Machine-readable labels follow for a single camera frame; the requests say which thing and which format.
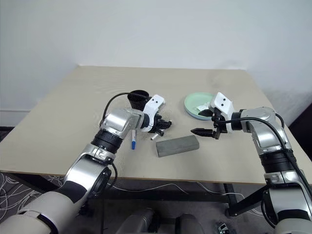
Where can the black metal table frame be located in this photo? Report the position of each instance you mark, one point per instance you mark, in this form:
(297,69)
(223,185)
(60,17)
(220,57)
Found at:
(243,204)

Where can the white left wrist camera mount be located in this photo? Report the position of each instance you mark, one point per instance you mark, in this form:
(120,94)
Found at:
(154,102)

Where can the grey rounded shape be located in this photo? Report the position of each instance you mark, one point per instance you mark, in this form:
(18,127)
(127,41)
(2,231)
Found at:
(139,221)

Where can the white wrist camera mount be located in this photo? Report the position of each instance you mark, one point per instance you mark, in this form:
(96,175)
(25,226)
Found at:
(223,102)
(154,102)

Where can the grey felt glasses case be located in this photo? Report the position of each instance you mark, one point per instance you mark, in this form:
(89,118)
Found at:
(178,146)

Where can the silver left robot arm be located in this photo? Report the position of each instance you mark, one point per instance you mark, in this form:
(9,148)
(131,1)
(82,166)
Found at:
(117,122)

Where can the small dark floor device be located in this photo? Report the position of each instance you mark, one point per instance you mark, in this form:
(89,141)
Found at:
(223,227)

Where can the white marker with black cap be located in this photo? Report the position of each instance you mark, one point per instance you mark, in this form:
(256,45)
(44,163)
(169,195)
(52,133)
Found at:
(153,139)

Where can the white marker with blue cap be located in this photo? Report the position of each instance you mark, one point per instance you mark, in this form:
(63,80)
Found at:
(133,145)

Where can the white tissue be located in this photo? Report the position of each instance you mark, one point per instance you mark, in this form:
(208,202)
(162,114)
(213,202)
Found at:
(202,107)

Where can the light blue plate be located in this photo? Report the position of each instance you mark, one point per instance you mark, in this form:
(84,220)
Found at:
(195,118)

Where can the black plastic cup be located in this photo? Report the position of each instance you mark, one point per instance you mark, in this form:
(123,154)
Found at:
(137,100)

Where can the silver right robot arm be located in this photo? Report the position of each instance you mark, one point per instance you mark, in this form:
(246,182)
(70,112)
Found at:
(260,117)

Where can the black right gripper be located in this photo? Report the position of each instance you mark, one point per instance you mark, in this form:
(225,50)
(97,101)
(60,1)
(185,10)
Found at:
(221,128)

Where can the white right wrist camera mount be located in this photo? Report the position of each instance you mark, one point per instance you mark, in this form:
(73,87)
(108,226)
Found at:
(223,102)

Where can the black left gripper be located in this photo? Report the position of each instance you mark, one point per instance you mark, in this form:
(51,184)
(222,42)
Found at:
(159,123)

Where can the light green plate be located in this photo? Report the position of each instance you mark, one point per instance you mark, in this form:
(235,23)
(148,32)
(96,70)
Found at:
(192,100)

